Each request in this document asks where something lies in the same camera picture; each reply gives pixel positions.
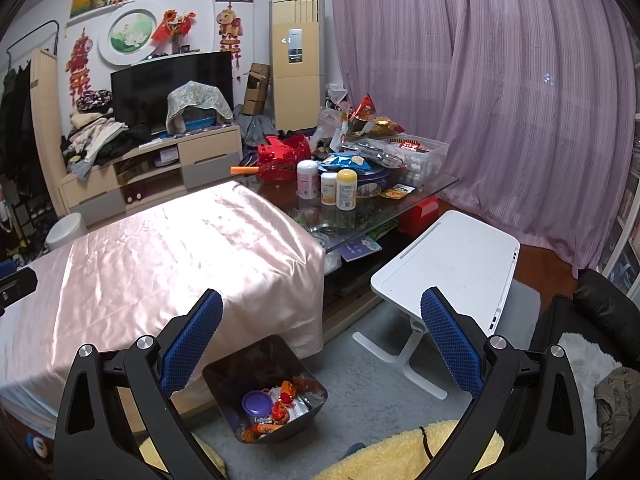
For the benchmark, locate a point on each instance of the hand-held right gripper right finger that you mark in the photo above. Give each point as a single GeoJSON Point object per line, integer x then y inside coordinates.
{"type": "Point", "coordinates": [452, 345]}

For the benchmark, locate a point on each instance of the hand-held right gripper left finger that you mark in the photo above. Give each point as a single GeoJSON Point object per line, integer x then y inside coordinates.
{"type": "Point", "coordinates": [192, 350]}

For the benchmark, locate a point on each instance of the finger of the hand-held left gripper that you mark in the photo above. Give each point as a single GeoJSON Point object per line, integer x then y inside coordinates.
{"type": "Point", "coordinates": [15, 285]}

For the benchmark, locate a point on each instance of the black trash bin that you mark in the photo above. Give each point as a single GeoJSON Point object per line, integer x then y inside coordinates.
{"type": "Point", "coordinates": [235, 370]}

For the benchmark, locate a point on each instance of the purple plastic lid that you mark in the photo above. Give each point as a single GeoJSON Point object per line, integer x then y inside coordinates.
{"type": "Point", "coordinates": [256, 402]}

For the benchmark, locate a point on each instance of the red foil candy wrapper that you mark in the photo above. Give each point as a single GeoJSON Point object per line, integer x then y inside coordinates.
{"type": "Point", "coordinates": [287, 391]}

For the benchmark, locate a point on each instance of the red orange snack wrapper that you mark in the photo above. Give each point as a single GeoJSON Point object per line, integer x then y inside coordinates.
{"type": "Point", "coordinates": [280, 412]}

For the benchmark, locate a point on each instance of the silver foil packet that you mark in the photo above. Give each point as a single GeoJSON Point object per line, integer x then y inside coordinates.
{"type": "Point", "coordinates": [302, 405]}

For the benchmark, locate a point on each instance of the white round bin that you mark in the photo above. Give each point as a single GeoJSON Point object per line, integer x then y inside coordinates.
{"type": "Point", "coordinates": [67, 232]}

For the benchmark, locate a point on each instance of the white folding table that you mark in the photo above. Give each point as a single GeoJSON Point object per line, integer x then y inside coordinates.
{"type": "Point", "coordinates": [450, 260]}

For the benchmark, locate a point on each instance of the grey rug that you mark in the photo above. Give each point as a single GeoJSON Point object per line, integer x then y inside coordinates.
{"type": "Point", "coordinates": [360, 375]}

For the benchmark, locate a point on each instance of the pink satin tablecloth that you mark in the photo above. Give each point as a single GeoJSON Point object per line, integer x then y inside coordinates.
{"type": "Point", "coordinates": [150, 260]}

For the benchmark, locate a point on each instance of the yellow fluffy cushion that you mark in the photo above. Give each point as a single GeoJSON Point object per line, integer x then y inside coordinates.
{"type": "Point", "coordinates": [390, 455]}

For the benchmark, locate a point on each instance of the white fur blanket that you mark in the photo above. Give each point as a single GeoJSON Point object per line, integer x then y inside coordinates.
{"type": "Point", "coordinates": [580, 360]}

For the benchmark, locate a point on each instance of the blue magazine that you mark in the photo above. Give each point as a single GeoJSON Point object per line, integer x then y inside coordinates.
{"type": "Point", "coordinates": [361, 250]}

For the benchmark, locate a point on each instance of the red box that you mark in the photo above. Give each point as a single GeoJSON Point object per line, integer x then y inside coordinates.
{"type": "Point", "coordinates": [420, 215]}

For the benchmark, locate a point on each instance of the glass coffee table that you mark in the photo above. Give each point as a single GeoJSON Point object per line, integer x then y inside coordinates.
{"type": "Point", "coordinates": [400, 202]}

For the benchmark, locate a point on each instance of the black leather sofa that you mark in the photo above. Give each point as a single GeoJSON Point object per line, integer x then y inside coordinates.
{"type": "Point", "coordinates": [610, 305]}

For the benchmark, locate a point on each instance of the small orange snack packet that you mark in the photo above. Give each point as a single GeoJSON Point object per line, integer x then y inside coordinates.
{"type": "Point", "coordinates": [397, 191]}

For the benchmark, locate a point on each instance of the pile of clothes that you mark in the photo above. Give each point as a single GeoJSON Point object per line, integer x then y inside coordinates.
{"type": "Point", "coordinates": [100, 135]}

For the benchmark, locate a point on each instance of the hanging dark coats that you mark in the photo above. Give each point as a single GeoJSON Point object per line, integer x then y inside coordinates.
{"type": "Point", "coordinates": [15, 110]}

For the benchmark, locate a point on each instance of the olive cloth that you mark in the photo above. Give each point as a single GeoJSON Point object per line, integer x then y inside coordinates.
{"type": "Point", "coordinates": [620, 400]}

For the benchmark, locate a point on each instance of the beige woven panel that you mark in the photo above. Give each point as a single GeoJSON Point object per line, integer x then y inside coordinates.
{"type": "Point", "coordinates": [45, 110]}

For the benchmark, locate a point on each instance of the blue round tin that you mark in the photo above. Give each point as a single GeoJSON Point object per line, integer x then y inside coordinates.
{"type": "Point", "coordinates": [377, 182]}

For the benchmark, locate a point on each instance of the white bottle with yellow cap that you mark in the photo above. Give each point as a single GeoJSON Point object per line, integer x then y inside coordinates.
{"type": "Point", "coordinates": [346, 191]}

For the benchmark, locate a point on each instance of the clear plastic lidded container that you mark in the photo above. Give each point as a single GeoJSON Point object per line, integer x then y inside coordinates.
{"type": "Point", "coordinates": [425, 160]}

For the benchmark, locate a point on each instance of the orange stick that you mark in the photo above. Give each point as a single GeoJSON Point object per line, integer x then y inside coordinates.
{"type": "Point", "coordinates": [244, 170]}

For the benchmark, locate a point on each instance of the white bottle with orange label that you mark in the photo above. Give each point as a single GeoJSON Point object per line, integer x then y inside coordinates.
{"type": "Point", "coordinates": [329, 190]}

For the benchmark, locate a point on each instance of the beige tv cabinet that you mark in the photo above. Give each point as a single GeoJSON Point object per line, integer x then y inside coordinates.
{"type": "Point", "coordinates": [210, 152]}

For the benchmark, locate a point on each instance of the white bottle with pink label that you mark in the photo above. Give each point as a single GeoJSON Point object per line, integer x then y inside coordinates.
{"type": "Point", "coordinates": [307, 180]}

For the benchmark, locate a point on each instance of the red openwork basket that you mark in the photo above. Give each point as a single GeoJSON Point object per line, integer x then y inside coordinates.
{"type": "Point", "coordinates": [280, 160]}

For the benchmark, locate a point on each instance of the blue snack bag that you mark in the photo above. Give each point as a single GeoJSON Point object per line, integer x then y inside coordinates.
{"type": "Point", "coordinates": [342, 161]}

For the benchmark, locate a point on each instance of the blue plastic basket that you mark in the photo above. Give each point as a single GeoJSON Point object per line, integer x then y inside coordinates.
{"type": "Point", "coordinates": [200, 121]}

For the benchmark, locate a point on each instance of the grey cloth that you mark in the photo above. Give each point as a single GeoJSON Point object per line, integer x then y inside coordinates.
{"type": "Point", "coordinates": [255, 130]}

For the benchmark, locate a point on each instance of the red hanging decoration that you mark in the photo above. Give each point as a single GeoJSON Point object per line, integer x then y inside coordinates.
{"type": "Point", "coordinates": [229, 35]}
{"type": "Point", "coordinates": [79, 65]}

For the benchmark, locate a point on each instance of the black flat television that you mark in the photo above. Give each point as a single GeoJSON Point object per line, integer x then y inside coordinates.
{"type": "Point", "coordinates": [145, 95]}

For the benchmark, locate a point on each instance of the purple curtain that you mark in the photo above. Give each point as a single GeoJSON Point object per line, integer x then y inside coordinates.
{"type": "Point", "coordinates": [500, 110]}

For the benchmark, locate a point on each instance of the patterned cloth cover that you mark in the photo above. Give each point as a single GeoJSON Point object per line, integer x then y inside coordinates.
{"type": "Point", "coordinates": [200, 97]}

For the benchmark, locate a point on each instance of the red snack bag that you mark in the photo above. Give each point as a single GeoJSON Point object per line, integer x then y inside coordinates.
{"type": "Point", "coordinates": [365, 107]}

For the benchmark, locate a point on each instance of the clear plastic bags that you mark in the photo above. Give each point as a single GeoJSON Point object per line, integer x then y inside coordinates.
{"type": "Point", "coordinates": [330, 122]}

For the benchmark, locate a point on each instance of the cardboard box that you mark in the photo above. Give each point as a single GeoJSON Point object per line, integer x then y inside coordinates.
{"type": "Point", "coordinates": [256, 87]}

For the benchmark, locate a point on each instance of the beige standing air conditioner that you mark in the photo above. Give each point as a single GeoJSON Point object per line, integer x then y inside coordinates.
{"type": "Point", "coordinates": [297, 85]}

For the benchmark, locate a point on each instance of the artificial flower bunch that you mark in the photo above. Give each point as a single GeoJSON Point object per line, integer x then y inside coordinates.
{"type": "Point", "coordinates": [172, 25]}

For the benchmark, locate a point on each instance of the round wall picture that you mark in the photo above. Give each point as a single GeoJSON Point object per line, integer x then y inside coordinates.
{"type": "Point", "coordinates": [129, 35]}

